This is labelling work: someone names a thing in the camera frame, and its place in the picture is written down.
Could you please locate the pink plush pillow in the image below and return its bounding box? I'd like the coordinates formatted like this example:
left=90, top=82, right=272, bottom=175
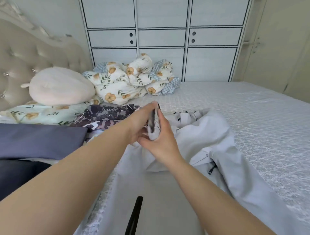
left=20, top=66, right=97, bottom=107

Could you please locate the floral bunched quilt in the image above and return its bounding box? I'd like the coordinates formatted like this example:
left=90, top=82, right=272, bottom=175
left=94, top=59, right=181, bottom=96

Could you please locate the person's right hand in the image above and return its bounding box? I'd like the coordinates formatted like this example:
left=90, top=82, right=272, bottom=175
left=138, top=110, right=184, bottom=168

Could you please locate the light blue hooded jacket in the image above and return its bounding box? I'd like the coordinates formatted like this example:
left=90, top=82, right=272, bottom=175
left=75, top=108, right=310, bottom=235

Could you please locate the dark purple patterned garment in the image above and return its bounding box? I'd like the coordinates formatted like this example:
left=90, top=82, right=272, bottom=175
left=68, top=104, right=141, bottom=131

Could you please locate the bed with grey patterned sheet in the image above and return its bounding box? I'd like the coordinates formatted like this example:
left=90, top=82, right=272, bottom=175
left=0, top=80, right=310, bottom=235

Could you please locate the person's left forearm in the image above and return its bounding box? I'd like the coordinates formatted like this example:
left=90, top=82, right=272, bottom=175
left=0, top=118, right=134, bottom=235

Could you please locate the person's right forearm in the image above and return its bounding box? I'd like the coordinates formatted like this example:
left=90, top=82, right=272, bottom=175
left=167, top=155, right=277, bottom=235

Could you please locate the floral pillow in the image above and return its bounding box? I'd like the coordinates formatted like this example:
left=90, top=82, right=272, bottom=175
left=0, top=99, right=102, bottom=126

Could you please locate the person's left hand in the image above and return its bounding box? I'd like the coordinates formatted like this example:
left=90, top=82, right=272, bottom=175
left=127, top=102, right=160, bottom=145

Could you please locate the beige tufted headboard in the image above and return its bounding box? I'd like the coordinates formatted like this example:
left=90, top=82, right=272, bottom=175
left=0, top=0, right=93, bottom=112

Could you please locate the grey printed t-shirt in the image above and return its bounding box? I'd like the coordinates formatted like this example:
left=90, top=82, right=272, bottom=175
left=0, top=123, right=89, bottom=160

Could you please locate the white door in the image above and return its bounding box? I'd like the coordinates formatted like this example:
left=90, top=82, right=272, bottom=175
left=234, top=0, right=310, bottom=104

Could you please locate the white wardrobe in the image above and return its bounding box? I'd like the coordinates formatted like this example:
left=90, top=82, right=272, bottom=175
left=78, top=0, right=253, bottom=82

